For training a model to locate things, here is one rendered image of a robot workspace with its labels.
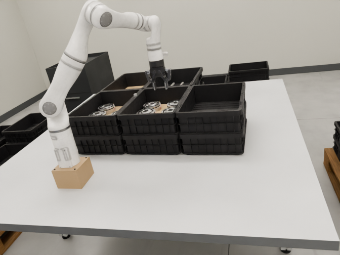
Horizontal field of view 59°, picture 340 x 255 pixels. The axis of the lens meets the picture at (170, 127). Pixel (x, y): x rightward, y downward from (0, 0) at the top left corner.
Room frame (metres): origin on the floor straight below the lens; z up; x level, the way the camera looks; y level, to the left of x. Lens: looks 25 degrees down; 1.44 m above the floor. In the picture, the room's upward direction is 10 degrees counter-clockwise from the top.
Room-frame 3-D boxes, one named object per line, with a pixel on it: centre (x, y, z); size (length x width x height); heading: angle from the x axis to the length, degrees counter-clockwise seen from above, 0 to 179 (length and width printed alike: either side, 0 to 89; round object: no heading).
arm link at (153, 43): (1.49, 0.00, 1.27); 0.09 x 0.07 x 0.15; 51
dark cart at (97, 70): (3.37, 0.87, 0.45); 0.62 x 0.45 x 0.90; 163
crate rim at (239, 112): (1.41, -0.24, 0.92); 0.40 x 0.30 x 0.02; 161
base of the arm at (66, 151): (1.23, 0.48, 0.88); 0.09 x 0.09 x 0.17; 77
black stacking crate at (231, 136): (1.41, -0.24, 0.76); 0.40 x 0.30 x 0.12; 161
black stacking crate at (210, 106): (1.41, -0.24, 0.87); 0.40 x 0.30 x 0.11; 161
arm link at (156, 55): (1.51, 0.00, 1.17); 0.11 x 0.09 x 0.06; 160
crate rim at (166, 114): (1.51, 0.05, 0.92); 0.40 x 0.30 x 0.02; 161
